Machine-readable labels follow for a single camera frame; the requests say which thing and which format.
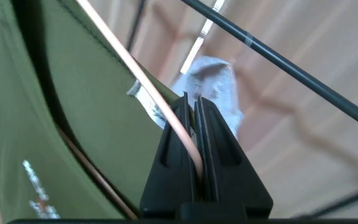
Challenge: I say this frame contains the green garment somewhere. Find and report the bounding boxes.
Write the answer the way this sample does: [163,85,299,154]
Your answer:
[0,0,180,220]

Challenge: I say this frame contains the pink clothes hanger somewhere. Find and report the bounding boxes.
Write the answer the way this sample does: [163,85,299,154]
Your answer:
[57,0,204,220]

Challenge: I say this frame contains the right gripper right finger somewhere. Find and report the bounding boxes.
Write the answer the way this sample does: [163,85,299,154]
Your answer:
[193,95,275,219]

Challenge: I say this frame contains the black clothes rack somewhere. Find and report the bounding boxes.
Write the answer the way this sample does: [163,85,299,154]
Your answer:
[125,0,358,220]

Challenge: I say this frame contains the pale grey shorts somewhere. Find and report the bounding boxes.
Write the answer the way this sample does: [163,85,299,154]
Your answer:
[170,55,246,138]

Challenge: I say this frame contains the beige curtain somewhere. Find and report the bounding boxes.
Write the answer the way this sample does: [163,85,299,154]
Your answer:
[85,0,358,218]

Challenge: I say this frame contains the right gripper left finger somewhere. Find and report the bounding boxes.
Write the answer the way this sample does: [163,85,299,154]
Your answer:
[139,91,203,219]

